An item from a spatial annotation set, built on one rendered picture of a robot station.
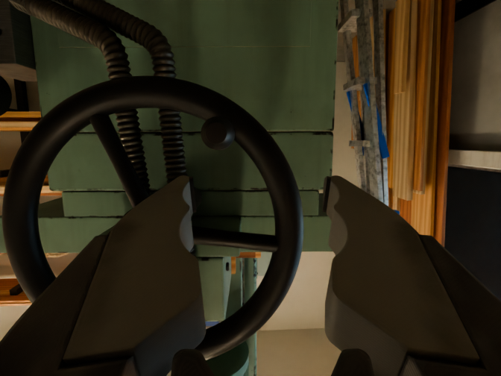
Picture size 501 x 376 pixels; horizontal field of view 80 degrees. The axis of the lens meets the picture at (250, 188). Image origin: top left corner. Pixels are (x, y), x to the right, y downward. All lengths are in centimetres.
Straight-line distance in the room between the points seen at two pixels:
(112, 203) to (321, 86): 36
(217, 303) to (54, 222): 29
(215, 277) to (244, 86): 27
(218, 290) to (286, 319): 308
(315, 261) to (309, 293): 36
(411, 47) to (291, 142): 141
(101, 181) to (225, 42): 28
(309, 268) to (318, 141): 284
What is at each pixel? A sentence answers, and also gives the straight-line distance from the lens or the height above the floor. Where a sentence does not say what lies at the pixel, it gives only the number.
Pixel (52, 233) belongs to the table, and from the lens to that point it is 57.
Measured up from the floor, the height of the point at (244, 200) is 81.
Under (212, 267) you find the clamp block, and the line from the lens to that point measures 40.
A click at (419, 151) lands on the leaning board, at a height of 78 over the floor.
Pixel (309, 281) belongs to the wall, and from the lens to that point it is 333.
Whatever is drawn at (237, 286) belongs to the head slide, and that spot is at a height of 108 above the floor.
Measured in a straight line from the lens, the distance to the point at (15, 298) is 329.
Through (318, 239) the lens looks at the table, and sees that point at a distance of 50.
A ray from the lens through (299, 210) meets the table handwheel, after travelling 29.
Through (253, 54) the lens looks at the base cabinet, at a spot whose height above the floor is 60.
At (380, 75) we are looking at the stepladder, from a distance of 131.
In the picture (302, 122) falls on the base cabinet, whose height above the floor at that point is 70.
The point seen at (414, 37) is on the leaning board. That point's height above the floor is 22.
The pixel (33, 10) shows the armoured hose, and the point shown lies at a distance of 45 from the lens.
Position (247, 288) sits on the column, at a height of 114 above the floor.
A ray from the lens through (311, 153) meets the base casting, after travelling 47.
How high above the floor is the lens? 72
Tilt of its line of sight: 9 degrees up
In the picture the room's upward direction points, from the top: 180 degrees clockwise
